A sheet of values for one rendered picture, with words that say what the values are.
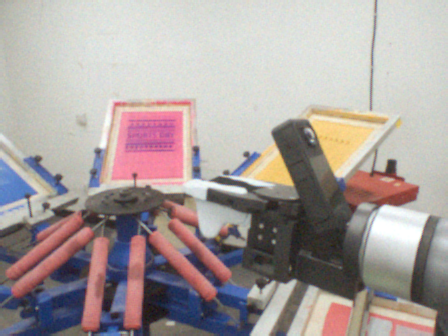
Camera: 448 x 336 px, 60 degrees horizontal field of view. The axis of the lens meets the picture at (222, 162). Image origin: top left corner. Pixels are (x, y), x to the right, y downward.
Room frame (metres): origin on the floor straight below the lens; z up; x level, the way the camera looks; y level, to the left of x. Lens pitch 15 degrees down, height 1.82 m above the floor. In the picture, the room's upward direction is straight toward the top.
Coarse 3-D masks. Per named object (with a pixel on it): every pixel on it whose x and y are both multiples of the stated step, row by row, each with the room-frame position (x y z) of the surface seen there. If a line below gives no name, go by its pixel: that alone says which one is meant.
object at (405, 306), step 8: (312, 288) 1.29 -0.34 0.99; (304, 296) 1.24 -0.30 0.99; (312, 296) 1.24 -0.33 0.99; (304, 304) 1.19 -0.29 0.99; (312, 304) 1.19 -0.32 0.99; (376, 304) 1.23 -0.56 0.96; (384, 304) 1.22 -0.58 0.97; (392, 304) 1.21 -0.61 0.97; (400, 304) 1.20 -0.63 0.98; (408, 304) 1.19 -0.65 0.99; (416, 304) 1.19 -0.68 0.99; (304, 312) 1.15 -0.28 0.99; (408, 312) 1.19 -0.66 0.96; (416, 312) 1.18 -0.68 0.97; (424, 312) 1.17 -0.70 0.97; (432, 312) 1.16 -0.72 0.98; (296, 320) 1.10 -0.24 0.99; (304, 320) 1.10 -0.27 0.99; (296, 328) 1.06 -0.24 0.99; (304, 328) 1.09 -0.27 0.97
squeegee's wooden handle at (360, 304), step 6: (366, 288) 1.18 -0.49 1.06; (360, 294) 1.14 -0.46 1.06; (366, 294) 1.15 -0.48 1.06; (360, 300) 1.11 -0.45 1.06; (366, 300) 1.14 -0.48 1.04; (354, 306) 1.08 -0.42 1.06; (360, 306) 1.08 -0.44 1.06; (354, 312) 1.05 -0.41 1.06; (360, 312) 1.05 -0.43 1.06; (354, 318) 1.02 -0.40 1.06; (360, 318) 1.02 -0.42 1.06; (354, 324) 0.99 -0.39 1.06; (360, 324) 1.00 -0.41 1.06; (348, 330) 0.97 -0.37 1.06; (354, 330) 0.97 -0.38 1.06; (360, 330) 1.02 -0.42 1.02
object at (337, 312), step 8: (336, 304) 1.24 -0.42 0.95; (328, 312) 1.19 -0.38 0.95; (336, 312) 1.19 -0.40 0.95; (344, 312) 1.19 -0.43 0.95; (328, 320) 1.15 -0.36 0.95; (336, 320) 1.15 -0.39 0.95; (344, 320) 1.15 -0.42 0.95; (368, 320) 1.15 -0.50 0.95; (392, 320) 1.15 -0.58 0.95; (400, 320) 1.15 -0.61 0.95; (328, 328) 1.11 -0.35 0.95; (336, 328) 1.11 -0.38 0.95; (344, 328) 1.11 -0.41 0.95; (392, 328) 1.11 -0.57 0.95; (400, 328) 1.11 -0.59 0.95; (408, 328) 1.11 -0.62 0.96; (416, 328) 1.11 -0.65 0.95; (424, 328) 1.11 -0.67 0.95; (432, 328) 1.11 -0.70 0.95
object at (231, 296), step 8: (224, 288) 1.21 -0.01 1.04; (232, 288) 1.21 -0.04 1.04; (240, 288) 1.21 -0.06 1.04; (224, 296) 1.18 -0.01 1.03; (232, 296) 1.17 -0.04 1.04; (240, 296) 1.16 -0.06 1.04; (272, 296) 1.17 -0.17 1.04; (224, 304) 1.18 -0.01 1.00; (232, 304) 1.17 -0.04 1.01; (256, 312) 1.13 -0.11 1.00
